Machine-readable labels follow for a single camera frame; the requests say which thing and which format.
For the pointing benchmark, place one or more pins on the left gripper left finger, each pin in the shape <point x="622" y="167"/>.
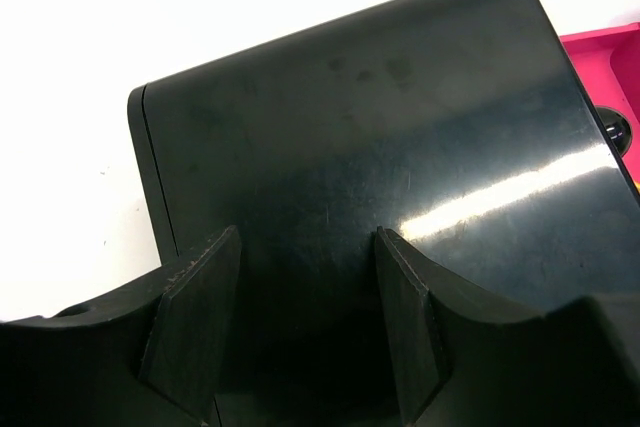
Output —
<point x="148" y="353"/>

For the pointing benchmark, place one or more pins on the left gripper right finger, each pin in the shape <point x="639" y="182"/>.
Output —
<point x="466" y="356"/>

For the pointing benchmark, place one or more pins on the black drawer cabinet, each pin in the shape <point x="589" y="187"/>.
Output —
<point x="459" y="124"/>

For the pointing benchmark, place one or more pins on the pink drawer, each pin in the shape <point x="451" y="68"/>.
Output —
<point x="607" y="63"/>
<point x="617" y="128"/>

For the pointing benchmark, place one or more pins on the pink top drawer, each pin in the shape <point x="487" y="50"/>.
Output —
<point x="607" y="63"/>

